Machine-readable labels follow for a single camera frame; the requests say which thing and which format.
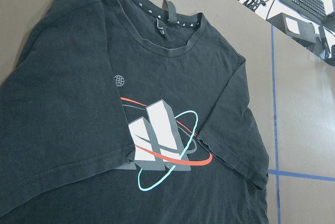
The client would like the black graphic t-shirt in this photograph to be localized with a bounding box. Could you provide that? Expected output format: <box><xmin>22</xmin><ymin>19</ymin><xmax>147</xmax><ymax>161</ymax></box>
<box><xmin>1</xmin><ymin>0</ymin><xmax>269</xmax><ymax>223</ymax></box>

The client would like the black box with label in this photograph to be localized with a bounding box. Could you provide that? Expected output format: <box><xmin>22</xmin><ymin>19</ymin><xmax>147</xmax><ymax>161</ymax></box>
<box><xmin>267</xmin><ymin>13</ymin><xmax>316</xmax><ymax>47</ymax></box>

